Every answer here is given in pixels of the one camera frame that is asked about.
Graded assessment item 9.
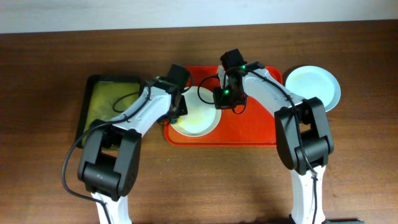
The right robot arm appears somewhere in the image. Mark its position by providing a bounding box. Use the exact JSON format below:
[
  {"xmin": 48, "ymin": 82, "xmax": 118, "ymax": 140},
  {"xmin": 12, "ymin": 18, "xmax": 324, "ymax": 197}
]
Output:
[{"xmin": 213, "ymin": 49, "xmax": 334, "ymax": 223}]

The white cream plate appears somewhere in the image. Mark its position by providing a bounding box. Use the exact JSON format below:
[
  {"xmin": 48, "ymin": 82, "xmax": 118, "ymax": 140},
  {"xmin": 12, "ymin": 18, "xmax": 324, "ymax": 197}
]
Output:
[{"xmin": 171, "ymin": 86, "xmax": 222, "ymax": 137}]

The green and yellow sponge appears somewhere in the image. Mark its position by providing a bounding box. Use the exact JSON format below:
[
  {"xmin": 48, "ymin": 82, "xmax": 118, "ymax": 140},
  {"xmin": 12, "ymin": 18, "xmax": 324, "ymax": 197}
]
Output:
[{"xmin": 169, "ymin": 117, "xmax": 180, "ymax": 124}]

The light blue plate top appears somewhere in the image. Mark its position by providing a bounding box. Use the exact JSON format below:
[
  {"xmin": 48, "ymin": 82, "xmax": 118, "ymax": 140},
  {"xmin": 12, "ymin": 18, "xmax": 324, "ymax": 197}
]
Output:
[{"xmin": 285, "ymin": 65, "xmax": 341, "ymax": 112}]

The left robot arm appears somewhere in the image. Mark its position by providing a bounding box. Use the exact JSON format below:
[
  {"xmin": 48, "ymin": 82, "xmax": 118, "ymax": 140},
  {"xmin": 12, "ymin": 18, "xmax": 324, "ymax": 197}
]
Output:
[{"xmin": 77, "ymin": 64, "xmax": 193, "ymax": 223}]

